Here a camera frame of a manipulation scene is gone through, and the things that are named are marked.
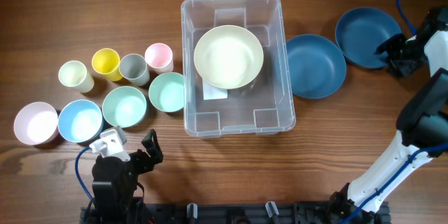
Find dark blue bowl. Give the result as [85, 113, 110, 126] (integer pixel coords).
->
[335, 7, 402, 69]
[286, 34, 347, 99]

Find mint green bowl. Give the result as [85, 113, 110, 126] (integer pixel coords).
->
[148, 72, 185, 113]
[102, 86, 147, 128]

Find light blue small bowl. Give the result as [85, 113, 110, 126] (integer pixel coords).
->
[57, 99, 104, 144]

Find grey plastic cup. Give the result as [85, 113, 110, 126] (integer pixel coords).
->
[119, 53, 150, 86]

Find pink plastic cup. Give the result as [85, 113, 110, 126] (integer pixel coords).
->
[144, 43, 174, 74]

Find yellow plastic cup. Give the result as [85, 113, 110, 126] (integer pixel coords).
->
[92, 48, 123, 82]

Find cream plastic cup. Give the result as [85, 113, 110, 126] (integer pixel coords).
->
[58, 60, 95, 93]

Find pale pink small bowl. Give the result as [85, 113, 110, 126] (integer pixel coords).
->
[13, 101, 58, 146]

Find clear plastic storage container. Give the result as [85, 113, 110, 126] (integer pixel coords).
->
[181, 0, 296, 138]

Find cream large bowl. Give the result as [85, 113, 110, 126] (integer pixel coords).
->
[193, 25, 264, 90]

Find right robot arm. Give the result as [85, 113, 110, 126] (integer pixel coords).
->
[325, 6, 447, 223]

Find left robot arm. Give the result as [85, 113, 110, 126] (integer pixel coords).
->
[90, 127, 163, 223]

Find white label in container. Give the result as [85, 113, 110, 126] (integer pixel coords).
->
[202, 80, 228, 100]

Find left blue cable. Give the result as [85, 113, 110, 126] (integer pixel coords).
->
[74, 146, 95, 202]

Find blue cable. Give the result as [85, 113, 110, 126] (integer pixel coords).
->
[74, 146, 95, 202]
[337, 0, 448, 224]

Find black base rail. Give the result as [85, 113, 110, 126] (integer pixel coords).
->
[79, 201, 390, 224]

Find right blue cable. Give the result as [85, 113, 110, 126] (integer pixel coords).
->
[337, 0, 448, 224]

